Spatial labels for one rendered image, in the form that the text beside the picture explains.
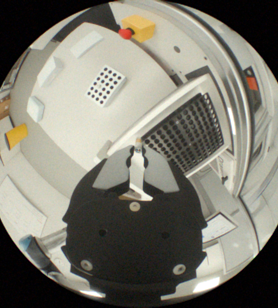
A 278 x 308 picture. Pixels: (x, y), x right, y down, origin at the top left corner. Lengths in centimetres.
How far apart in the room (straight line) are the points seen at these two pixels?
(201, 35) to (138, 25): 13
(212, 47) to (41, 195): 349
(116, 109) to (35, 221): 323
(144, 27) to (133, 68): 16
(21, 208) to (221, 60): 352
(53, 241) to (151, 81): 72
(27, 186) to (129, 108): 338
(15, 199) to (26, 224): 69
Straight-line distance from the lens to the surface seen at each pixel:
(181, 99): 29
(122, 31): 28
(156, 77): 35
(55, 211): 330
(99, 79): 36
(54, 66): 48
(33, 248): 51
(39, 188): 341
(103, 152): 25
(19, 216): 337
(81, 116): 41
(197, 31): 21
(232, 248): 187
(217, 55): 21
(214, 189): 195
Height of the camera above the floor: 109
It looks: 59 degrees down
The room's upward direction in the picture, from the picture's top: 178 degrees clockwise
